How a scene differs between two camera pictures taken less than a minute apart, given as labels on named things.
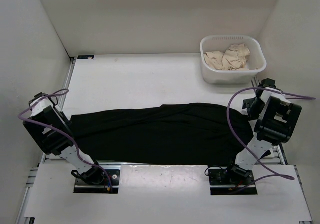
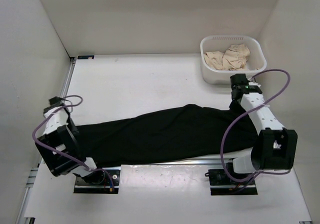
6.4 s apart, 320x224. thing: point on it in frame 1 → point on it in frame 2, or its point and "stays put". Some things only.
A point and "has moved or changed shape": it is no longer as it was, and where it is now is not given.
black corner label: (87, 57) stays put
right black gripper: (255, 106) → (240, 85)
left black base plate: (110, 185) stays put
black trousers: (186, 134) has moved or changed shape
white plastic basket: (231, 59) stays put
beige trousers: (234, 58) stays put
